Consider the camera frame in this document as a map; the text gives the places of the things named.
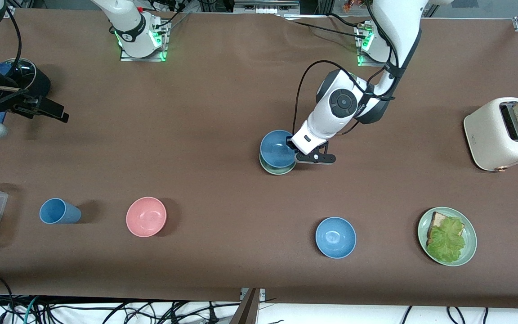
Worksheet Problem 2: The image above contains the black cable on table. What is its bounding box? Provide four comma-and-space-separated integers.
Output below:
277, 13, 368, 39

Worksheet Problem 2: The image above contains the blue bowl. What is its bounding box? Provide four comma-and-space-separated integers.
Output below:
315, 216, 357, 259
260, 130, 297, 169

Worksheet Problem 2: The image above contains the green plate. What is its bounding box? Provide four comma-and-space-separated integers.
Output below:
418, 207, 478, 267

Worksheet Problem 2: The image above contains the green bowl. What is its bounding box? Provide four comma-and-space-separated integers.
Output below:
259, 152, 297, 176

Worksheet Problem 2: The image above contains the black pot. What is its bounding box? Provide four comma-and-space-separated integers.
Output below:
12, 57, 52, 98

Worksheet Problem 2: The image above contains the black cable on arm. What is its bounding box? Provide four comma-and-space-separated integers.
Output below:
5, 6, 22, 69
291, 59, 397, 136

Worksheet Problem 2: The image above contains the cream toaster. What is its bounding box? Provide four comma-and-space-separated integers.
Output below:
463, 97, 518, 172

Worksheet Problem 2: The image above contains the dark support post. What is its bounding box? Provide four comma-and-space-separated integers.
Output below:
229, 288, 262, 324

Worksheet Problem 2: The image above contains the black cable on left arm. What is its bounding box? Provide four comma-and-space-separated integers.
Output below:
291, 59, 397, 136

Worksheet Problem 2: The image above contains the small metal bracket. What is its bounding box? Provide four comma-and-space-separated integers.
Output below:
240, 288, 267, 301

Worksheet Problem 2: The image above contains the blue cup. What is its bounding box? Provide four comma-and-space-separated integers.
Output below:
39, 198, 82, 225

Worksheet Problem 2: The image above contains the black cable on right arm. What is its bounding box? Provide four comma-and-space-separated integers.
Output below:
5, 6, 22, 69

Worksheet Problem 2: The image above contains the white electronics box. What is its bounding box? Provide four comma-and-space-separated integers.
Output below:
234, 0, 301, 15

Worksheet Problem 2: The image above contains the teal cable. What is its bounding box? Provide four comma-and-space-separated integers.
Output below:
22, 296, 40, 324

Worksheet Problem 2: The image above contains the blue long-handled utensil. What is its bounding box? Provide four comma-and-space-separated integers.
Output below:
0, 61, 13, 125

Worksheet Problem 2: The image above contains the bread slice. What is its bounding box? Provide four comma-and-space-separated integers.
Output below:
427, 211, 465, 246

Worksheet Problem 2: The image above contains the brown table cover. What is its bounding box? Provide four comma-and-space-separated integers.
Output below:
0, 8, 518, 310

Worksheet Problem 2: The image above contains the pink bowl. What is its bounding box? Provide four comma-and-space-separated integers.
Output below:
125, 197, 168, 238

